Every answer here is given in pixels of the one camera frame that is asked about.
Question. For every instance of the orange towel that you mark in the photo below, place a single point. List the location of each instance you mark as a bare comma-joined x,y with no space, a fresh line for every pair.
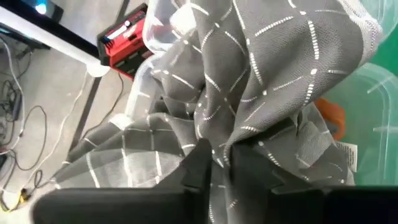
332,115

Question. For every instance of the grey towel solid white lines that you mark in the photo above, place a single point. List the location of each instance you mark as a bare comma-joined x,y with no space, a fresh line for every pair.
124,155

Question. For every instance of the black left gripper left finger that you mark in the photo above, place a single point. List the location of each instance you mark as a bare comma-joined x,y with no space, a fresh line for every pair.
196,174

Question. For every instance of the dark grey towel dotted lines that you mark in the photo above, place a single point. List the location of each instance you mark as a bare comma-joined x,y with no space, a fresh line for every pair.
264,62

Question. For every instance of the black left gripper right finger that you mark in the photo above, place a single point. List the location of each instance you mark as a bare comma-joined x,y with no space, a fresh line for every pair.
264,199

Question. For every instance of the red and black power station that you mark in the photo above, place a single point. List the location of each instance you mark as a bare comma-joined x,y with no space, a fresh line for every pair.
124,46

